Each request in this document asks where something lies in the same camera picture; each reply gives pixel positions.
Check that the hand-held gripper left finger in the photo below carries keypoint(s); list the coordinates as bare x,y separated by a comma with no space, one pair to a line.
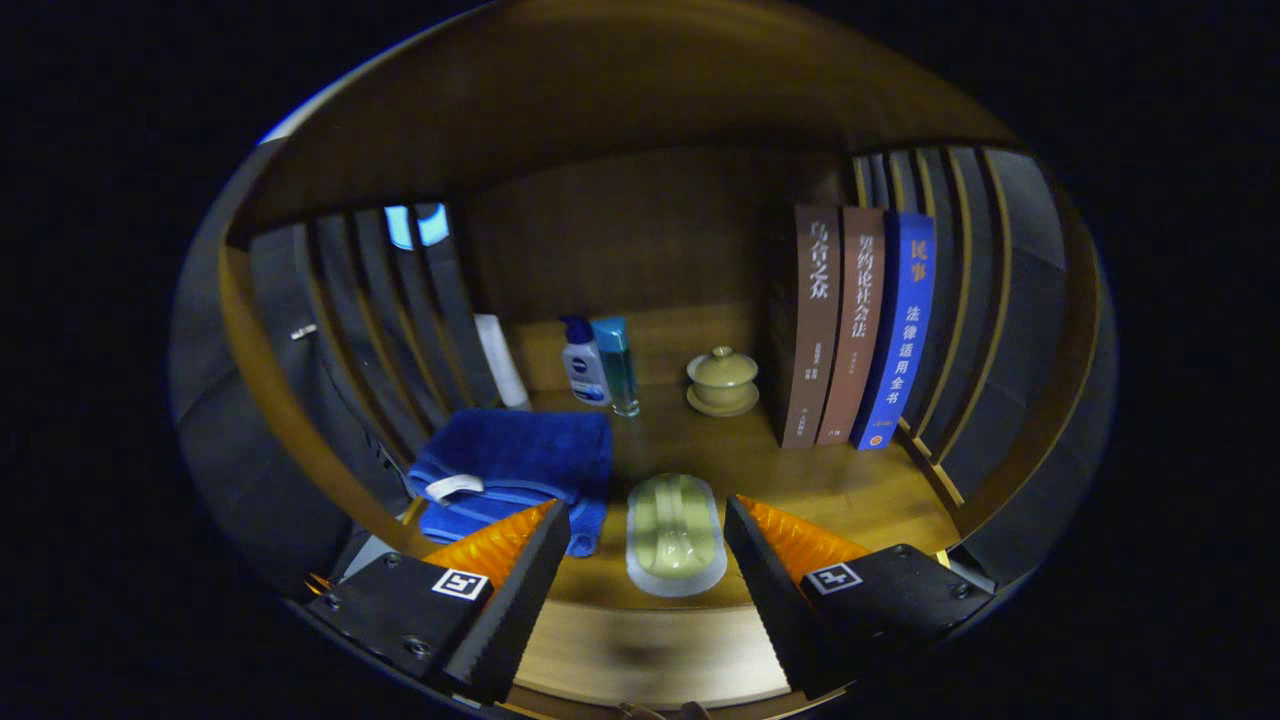
520,610

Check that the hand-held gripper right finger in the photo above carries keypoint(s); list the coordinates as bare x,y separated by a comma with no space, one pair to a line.
775,605

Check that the wooden countertop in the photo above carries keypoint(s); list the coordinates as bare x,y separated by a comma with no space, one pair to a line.
780,480

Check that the wooden cabinet with slatted shelf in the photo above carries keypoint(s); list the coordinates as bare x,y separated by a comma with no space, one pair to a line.
620,230

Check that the folded blue towel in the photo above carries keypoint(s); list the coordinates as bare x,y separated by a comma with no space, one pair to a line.
520,450

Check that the beige lidded teacup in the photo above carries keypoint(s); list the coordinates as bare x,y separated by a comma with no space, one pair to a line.
722,380

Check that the white lotion bottle blue cap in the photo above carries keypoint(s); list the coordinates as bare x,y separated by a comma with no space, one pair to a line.
585,370

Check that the white tube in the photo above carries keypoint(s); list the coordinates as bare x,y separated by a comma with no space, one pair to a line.
500,360

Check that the teal clear bottle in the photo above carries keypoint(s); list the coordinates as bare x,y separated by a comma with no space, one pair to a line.
615,360

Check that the dark brown book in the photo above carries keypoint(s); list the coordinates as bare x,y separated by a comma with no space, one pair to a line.
810,330

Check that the reddish brown book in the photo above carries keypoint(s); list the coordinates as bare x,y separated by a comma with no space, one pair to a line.
855,330

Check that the blue book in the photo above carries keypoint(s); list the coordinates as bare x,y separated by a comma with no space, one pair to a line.
900,330

